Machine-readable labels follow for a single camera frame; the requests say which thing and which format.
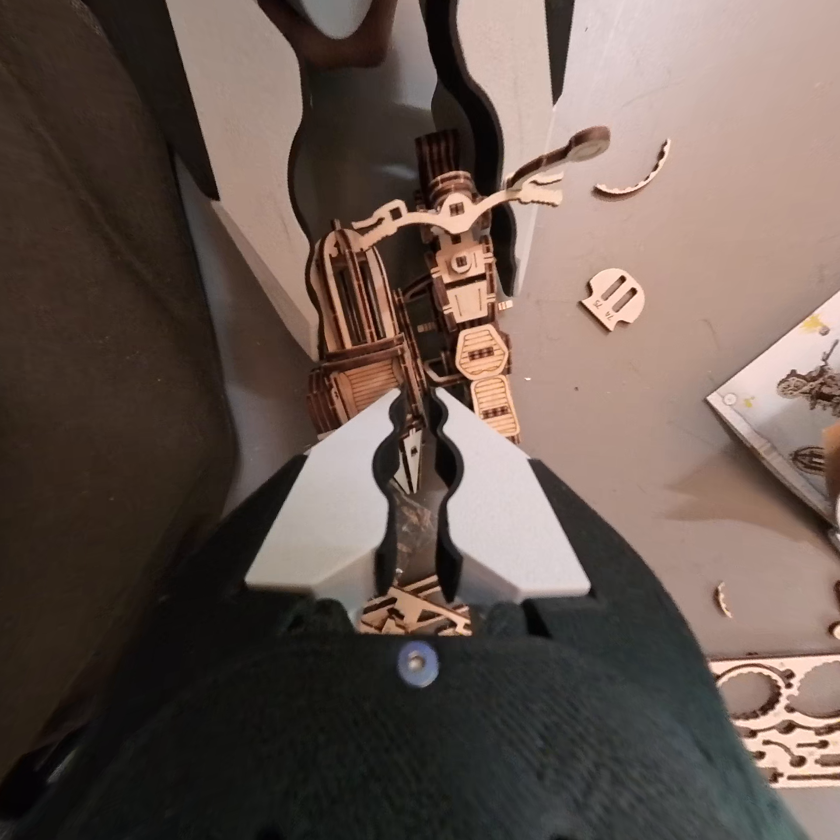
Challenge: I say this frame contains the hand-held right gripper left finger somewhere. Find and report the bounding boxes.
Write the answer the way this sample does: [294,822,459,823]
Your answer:
[245,387,409,627]

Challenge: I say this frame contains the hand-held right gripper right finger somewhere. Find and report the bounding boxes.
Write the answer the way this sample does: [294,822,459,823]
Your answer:
[428,389,593,605]

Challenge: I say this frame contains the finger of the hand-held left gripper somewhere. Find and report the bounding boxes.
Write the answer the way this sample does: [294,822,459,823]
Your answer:
[425,0,557,298]
[167,0,330,361]

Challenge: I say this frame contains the wooden motorcycle sidecar model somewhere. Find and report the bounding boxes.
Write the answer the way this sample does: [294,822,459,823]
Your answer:
[305,126,611,493]

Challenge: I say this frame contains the grey desk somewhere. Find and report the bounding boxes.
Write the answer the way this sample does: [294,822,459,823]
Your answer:
[174,0,840,840]

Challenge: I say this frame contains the person's left hand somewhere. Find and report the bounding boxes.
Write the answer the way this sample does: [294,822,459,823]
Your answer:
[303,13,395,70]

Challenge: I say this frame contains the crumpled clear plastic bag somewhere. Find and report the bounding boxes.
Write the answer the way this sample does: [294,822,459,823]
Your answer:
[384,482,447,588]

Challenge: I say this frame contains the wooden parts sheet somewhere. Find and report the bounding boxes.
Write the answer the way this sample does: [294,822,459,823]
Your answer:
[360,572,475,637]

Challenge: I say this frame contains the curved toothed wooden piece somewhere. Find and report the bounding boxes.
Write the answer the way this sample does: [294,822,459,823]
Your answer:
[594,138,672,200]

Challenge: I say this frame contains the person's dark brown clothing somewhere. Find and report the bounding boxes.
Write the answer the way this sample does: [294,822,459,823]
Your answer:
[0,0,240,782]

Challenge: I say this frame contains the round slotted wooden piece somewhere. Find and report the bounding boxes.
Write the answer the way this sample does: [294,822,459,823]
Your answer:
[579,268,647,332]

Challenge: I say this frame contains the illustrated instruction sheet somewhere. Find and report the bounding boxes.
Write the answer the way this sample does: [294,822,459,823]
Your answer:
[707,307,840,526]

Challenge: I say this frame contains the wooden sheet with round holes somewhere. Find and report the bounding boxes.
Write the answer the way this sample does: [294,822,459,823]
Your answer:
[709,656,840,790]

